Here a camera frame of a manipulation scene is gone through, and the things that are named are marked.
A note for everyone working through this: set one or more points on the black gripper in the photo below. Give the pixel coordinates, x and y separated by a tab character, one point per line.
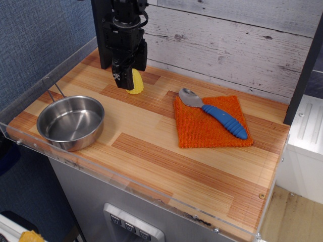
126	42

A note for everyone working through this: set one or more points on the yellow toy corn cob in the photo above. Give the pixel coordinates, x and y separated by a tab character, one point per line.
137	82

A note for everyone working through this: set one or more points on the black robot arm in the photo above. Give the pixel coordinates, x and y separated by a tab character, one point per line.
126	11

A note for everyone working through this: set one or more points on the yellow object bottom left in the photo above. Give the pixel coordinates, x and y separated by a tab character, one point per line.
30	236

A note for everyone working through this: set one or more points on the stainless steel pot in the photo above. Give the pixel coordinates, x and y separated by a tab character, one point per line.
72	122

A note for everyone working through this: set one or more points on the orange knitted cloth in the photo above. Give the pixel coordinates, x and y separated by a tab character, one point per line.
197	129

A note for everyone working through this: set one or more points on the silver toy fridge cabinet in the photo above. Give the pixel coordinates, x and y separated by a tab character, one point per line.
87	192

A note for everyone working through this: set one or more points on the silver dispenser button panel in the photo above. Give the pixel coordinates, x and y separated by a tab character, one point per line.
126	227

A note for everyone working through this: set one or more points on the white metal box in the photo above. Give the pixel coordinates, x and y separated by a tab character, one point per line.
300	170

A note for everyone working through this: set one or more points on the blue handled metal spoon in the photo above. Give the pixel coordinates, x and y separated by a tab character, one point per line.
189	98

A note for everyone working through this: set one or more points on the left black vertical post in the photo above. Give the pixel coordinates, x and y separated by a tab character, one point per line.
100	10

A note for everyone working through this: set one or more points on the black vertical post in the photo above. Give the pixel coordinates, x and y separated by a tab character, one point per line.
305	75
100	10

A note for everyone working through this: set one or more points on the clear acrylic guard rail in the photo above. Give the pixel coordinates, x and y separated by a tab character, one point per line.
139	141

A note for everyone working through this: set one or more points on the right black vertical post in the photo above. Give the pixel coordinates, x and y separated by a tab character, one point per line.
305	75

